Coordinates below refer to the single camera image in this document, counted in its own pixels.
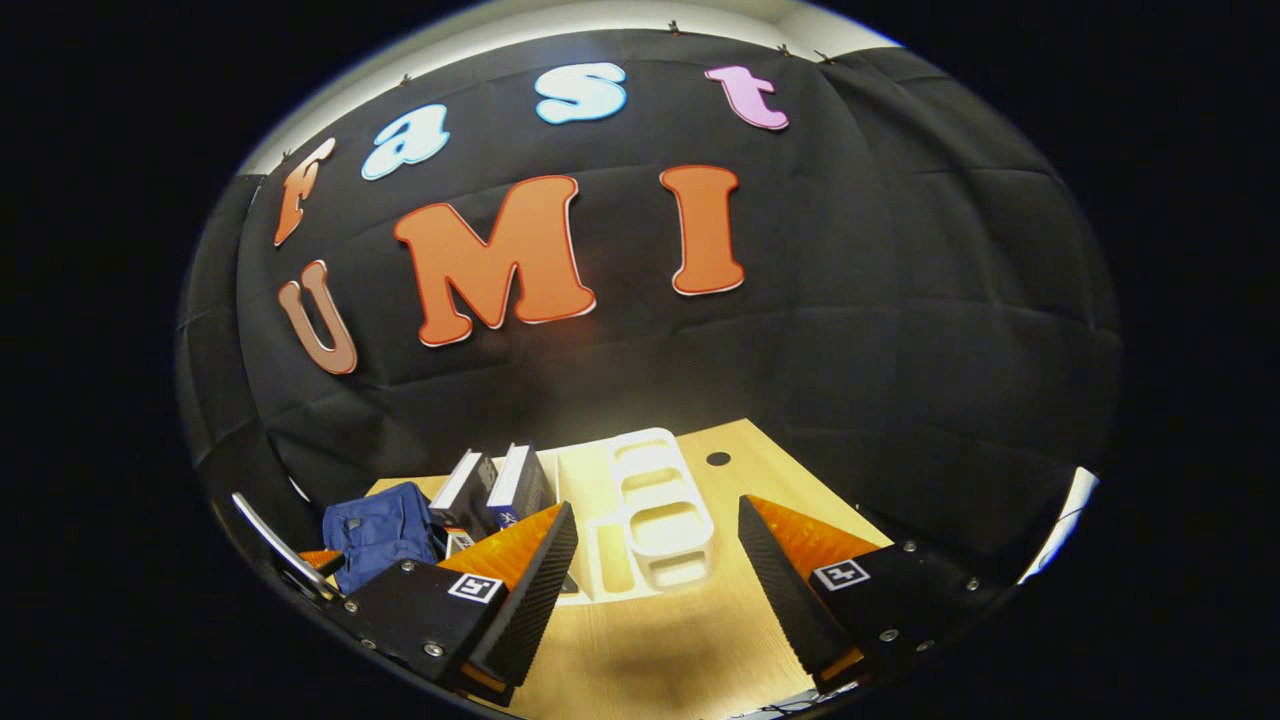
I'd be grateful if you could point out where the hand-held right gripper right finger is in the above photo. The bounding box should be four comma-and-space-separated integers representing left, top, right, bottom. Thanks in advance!
738, 494, 1021, 696

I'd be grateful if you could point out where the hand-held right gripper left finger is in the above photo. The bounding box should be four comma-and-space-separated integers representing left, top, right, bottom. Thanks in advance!
322, 502, 579, 709

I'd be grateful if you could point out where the blue schoolbag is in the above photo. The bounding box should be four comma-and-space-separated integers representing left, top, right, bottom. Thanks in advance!
322, 482, 451, 596

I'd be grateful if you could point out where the blue cover book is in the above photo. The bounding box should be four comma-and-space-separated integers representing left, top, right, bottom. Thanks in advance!
487, 443, 558, 529

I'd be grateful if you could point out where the portrait cover book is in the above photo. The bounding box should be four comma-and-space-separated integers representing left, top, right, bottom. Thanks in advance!
430, 450, 499, 536

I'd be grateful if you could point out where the white bookshelf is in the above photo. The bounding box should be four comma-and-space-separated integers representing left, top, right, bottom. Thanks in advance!
555, 428, 716, 606

